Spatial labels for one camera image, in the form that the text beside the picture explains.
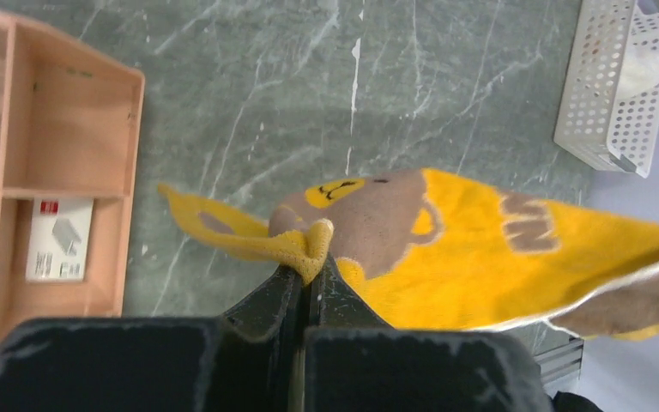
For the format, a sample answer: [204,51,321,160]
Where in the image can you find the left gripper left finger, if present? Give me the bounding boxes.
[218,266,303,411]

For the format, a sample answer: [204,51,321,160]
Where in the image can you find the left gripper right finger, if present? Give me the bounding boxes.
[305,256,390,338]

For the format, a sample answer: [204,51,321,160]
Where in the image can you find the brown yellow cloth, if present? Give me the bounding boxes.
[158,168,659,340]

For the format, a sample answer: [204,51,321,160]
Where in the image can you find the white product box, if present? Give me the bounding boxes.
[25,197,94,282]

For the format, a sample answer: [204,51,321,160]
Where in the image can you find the orange compartment tray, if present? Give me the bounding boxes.
[0,11,146,341]

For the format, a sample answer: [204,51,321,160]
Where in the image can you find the white plastic basket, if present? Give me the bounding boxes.
[553,1,659,178]

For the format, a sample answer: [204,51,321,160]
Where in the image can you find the aluminium frame rails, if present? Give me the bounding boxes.
[534,338,584,396]

